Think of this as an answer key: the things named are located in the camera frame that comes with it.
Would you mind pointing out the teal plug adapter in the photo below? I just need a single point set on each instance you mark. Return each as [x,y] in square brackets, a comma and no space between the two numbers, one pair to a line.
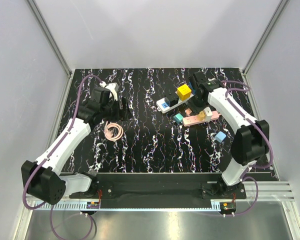
[178,118]

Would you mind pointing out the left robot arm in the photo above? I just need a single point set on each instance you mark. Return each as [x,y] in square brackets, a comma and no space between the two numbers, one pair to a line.
[42,178]

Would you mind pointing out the pink power strip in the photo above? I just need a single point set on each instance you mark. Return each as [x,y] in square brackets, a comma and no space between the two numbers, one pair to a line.
[193,120]

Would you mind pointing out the yellow cube socket adapter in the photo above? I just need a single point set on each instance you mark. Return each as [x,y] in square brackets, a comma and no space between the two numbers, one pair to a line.
[184,92]

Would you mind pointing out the blue cube socket adapter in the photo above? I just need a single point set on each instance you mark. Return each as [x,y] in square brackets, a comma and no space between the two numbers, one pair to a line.
[193,90]

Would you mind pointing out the pink plug adapter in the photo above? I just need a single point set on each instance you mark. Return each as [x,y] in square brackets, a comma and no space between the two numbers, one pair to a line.
[188,112]

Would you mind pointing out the small yellow plug adapter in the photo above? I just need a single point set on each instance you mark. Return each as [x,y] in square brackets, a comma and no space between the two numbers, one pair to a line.
[201,116]

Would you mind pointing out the white multicolour power strip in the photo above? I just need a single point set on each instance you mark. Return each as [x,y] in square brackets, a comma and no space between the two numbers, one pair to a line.
[164,108]

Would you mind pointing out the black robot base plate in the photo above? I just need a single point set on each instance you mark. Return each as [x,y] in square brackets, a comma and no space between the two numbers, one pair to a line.
[160,190]

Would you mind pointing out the black cube socket adapter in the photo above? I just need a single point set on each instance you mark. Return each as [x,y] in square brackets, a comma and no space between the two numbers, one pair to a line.
[171,99]

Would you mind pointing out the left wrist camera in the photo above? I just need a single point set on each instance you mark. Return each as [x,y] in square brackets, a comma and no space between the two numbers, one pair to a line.
[113,87]

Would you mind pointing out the light blue plug adapter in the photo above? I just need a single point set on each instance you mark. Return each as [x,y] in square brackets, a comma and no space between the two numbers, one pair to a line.
[220,137]

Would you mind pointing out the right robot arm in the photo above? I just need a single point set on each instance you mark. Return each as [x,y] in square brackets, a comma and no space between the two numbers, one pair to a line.
[250,147]

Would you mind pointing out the white plug adapter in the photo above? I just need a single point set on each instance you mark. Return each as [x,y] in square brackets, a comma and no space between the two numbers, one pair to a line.
[207,114]

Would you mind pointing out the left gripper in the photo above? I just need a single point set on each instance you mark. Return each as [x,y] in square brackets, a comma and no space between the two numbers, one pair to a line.
[123,114]

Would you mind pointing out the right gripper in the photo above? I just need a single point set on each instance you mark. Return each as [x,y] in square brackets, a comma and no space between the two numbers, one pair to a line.
[190,103]

